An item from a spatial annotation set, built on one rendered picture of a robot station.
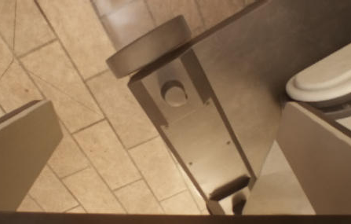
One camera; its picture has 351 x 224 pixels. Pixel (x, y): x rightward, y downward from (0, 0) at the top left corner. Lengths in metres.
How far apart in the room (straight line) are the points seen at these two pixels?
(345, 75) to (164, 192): 0.63
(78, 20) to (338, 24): 0.60
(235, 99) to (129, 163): 0.41
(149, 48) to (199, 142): 0.23
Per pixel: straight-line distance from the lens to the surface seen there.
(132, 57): 0.38
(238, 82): 0.45
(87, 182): 0.77
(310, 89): 0.37
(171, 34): 0.39
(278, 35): 0.48
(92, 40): 0.59
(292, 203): 0.23
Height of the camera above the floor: 0.57
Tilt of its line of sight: 69 degrees down
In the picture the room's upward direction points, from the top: 161 degrees clockwise
